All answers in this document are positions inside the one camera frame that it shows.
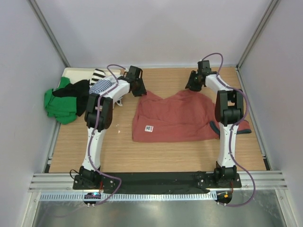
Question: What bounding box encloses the blue white striped tank top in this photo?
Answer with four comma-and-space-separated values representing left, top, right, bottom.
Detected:
89, 77, 128, 106

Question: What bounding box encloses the red tank top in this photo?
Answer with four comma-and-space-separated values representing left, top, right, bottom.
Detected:
131, 89, 251, 143

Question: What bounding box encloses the aluminium front rail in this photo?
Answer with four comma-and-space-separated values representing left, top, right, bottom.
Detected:
28, 170, 287, 192

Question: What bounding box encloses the cream plastic tray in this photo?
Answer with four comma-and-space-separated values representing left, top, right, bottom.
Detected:
56, 68, 126, 109

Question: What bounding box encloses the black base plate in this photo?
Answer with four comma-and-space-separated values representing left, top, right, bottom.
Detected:
73, 171, 242, 203

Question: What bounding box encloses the black white striped tank top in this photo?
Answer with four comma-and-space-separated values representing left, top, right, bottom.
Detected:
89, 69, 106, 86

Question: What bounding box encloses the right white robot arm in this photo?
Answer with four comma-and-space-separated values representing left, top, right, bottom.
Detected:
185, 60, 244, 187

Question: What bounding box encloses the slotted cable duct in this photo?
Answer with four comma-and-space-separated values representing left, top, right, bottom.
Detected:
40, 191, 217, 202

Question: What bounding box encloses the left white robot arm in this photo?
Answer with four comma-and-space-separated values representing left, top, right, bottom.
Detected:
74, 64, 147, 189

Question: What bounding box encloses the green tank top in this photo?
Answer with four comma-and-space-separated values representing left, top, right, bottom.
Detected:
44, 77, 77, 124

